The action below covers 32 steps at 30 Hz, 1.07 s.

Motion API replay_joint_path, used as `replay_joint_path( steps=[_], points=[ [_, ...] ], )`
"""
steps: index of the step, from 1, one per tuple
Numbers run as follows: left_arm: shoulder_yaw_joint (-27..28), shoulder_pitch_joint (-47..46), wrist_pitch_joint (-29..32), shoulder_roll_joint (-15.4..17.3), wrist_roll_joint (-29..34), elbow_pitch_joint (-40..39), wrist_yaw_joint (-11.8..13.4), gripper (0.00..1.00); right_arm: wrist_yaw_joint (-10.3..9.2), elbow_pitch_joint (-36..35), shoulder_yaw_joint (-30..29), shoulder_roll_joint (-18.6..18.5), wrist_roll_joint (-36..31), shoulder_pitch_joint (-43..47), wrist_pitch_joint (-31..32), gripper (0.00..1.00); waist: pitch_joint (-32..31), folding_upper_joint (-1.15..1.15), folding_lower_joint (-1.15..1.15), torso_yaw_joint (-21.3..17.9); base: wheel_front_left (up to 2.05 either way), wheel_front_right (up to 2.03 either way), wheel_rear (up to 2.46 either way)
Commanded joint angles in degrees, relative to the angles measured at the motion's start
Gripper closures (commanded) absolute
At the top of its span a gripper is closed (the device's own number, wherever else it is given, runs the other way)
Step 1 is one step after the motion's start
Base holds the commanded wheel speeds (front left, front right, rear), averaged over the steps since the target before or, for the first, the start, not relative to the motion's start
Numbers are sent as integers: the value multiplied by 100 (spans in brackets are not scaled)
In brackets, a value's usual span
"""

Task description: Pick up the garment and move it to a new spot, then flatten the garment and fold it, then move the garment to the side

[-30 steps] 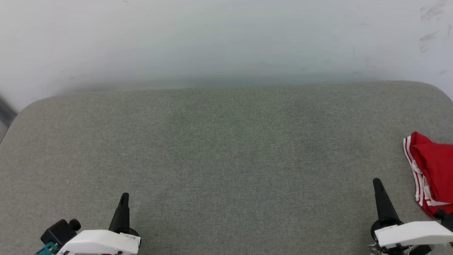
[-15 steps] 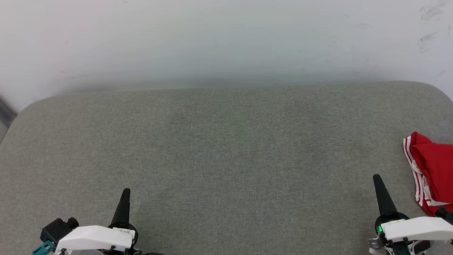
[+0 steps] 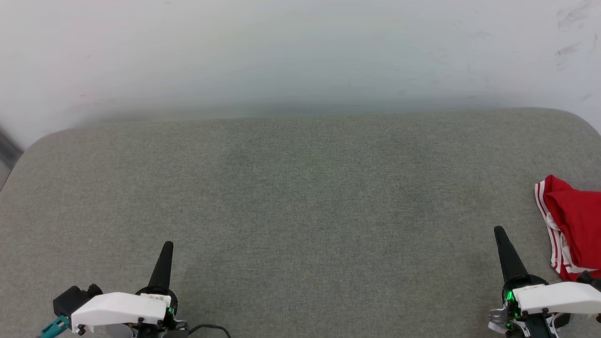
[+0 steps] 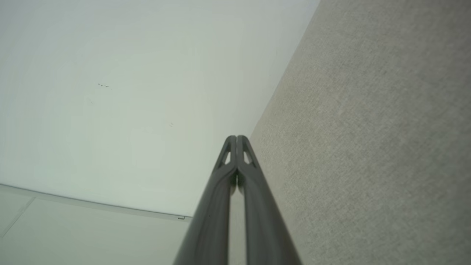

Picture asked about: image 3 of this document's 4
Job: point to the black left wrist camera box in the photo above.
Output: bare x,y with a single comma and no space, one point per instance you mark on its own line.
70,300

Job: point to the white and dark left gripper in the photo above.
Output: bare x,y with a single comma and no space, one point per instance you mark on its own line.
117,307

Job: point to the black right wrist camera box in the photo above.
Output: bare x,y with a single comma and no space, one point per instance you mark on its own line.
590,280

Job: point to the red garment with white stripes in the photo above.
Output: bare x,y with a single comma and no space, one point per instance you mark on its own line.
577,220

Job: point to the grey fabric sofa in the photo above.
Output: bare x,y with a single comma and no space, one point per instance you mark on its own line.
300,211

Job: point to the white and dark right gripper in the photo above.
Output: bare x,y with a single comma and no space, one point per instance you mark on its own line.
558,298

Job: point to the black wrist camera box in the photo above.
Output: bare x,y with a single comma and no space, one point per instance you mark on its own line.
590,280
70,300

